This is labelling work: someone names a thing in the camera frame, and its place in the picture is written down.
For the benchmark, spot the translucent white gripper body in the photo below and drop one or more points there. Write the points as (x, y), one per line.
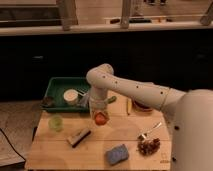
(98, 107)

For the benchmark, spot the orange apple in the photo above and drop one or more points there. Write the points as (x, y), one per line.
(100, 119)

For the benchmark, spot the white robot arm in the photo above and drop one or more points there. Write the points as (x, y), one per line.
(192, 140)

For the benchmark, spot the green plastic cup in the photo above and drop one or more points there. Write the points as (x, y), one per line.
(56, 123)

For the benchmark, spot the grey metal tool in tray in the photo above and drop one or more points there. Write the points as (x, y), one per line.
(84, 101)

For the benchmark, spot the green cucumber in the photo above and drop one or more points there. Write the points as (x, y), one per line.
(111, 99)

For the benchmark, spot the yellow pencil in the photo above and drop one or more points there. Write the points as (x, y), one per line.
(128, 106)

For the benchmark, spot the green plastic tray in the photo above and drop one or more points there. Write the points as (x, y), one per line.
(56, 88)

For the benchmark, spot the wooden black eraser block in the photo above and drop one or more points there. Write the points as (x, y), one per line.
(75, 138)

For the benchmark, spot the dark red bowl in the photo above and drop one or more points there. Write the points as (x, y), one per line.
(141, 107)

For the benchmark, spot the dark small round dish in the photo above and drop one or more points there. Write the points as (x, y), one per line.
(48, 101)

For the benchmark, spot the blue sponge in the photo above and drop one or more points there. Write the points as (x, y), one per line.
(117, 154)

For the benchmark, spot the bunch of dark grapes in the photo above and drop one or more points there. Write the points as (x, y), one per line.
(149, 147)

